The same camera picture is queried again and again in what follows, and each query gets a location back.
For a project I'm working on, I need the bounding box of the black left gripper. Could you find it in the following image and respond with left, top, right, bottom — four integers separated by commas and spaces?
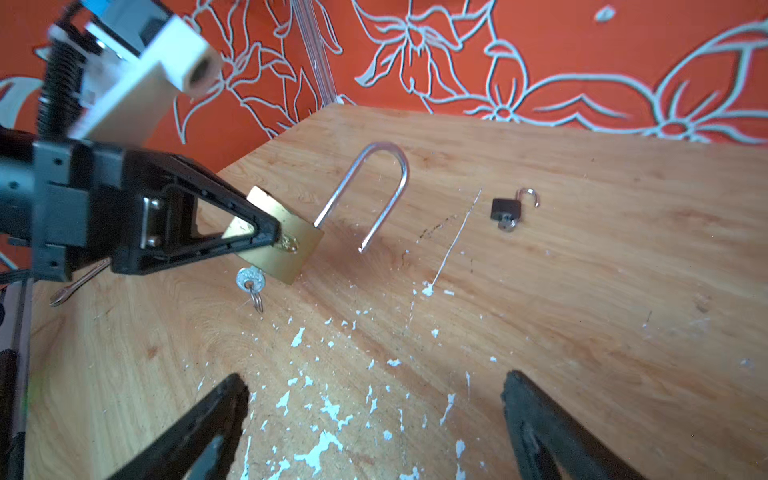
31, 139, 281, 282

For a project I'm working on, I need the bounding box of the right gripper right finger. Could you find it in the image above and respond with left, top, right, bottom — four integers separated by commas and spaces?
501, 370, 643, 479

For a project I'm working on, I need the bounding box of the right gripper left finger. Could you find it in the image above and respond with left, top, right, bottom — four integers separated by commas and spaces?
111, 373, 249, 479

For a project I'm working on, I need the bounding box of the brass padlock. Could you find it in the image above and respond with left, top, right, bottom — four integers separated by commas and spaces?
236, 142, 410, 293

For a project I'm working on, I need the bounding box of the small black padlock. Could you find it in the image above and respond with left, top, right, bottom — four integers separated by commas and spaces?
490, 188, 540, 232

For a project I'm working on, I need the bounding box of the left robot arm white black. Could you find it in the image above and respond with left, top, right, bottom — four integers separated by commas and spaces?
1, 1, 281, 284

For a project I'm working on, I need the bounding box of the metal wrench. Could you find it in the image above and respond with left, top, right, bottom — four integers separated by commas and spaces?
49, 258, 111, 307

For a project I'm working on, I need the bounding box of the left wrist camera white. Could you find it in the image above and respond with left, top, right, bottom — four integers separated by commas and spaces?
37, 1, 222, 146

